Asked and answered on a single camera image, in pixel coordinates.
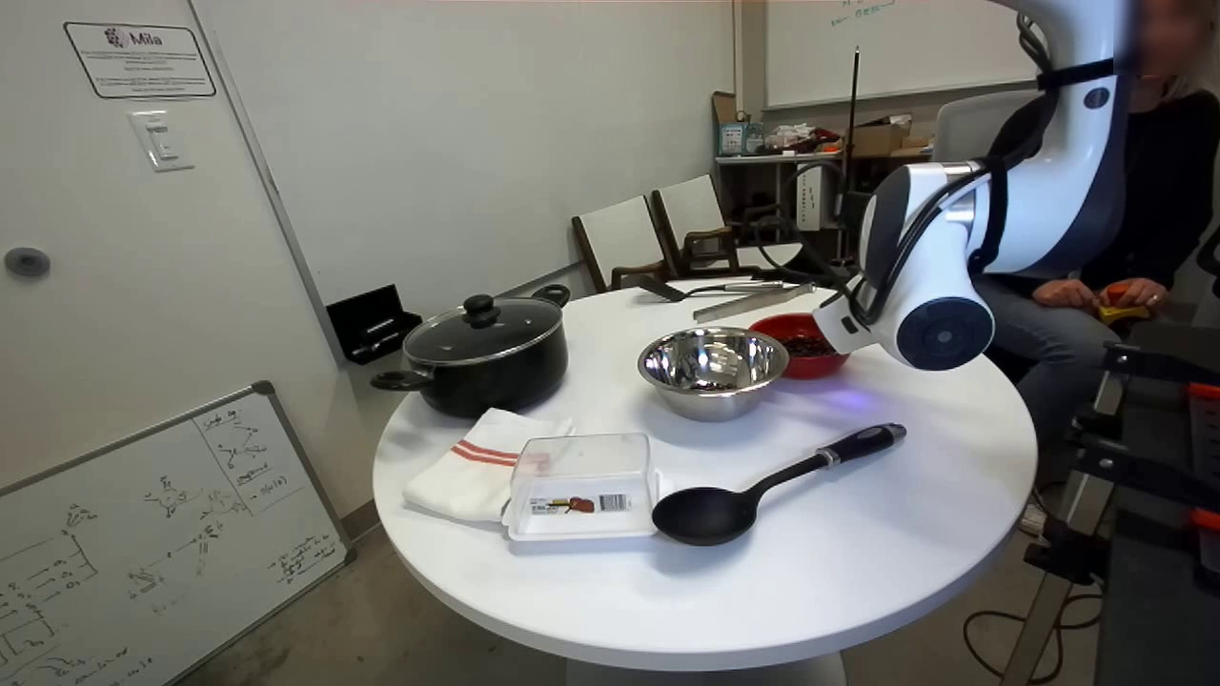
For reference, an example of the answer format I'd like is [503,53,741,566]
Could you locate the silver metal bowl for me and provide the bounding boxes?
[633,322,794,423]

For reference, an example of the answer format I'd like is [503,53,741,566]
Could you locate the red bowl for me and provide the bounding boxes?
[746,313,855,382]

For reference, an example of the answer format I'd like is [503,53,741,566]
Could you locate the black ladle spoon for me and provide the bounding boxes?
[649,418,912,547]

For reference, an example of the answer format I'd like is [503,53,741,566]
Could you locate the black slotted spatula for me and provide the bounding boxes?
[633,274,746,306]

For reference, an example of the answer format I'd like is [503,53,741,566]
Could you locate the wooden chair white seat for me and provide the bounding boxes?
[649,172,816,279]
[569,191,688,293]

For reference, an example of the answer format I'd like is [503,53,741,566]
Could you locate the black cooking pot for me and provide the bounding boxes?
[371,282,577,418]

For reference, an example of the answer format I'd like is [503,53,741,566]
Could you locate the black pot lid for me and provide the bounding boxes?
[400,288,569,374]

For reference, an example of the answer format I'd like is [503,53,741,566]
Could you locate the clear plastic container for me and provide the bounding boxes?
[500,429,658,547]

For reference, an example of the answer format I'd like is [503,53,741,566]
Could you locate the metal tongs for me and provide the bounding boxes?
[688,279,816,322]

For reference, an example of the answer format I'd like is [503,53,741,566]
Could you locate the white cloth red stripes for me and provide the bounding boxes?
[400,402,558,524]

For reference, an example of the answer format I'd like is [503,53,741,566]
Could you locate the cluttered desk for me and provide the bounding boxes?
[708,87,893,243]

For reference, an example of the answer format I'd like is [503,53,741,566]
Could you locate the thin black pole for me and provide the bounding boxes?
[833,49,866,263]

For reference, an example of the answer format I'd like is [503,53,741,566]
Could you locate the small framed whiteboard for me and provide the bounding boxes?
[0,377,349,686]

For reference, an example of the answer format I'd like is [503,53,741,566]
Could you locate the yellow handheld controller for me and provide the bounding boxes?
[1098,296,1155,326]

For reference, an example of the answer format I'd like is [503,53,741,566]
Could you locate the white door sign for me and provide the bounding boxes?
[59,19,222,104]

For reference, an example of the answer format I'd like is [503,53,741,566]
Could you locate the round door lock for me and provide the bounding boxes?
[0,243,54,282]

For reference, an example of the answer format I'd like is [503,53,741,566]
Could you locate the orange black clamp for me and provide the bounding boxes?
[1070,451,1220,539]
[1103,345,1220,412]

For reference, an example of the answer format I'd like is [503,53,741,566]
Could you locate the large wall whiteboard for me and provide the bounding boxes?
[757,0,1044,109]

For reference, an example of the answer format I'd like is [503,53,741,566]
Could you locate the black floor cable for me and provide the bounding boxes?
[960,594,1108,686]

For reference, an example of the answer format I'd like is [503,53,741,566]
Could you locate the white switch plate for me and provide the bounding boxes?
[128,108,197,176]

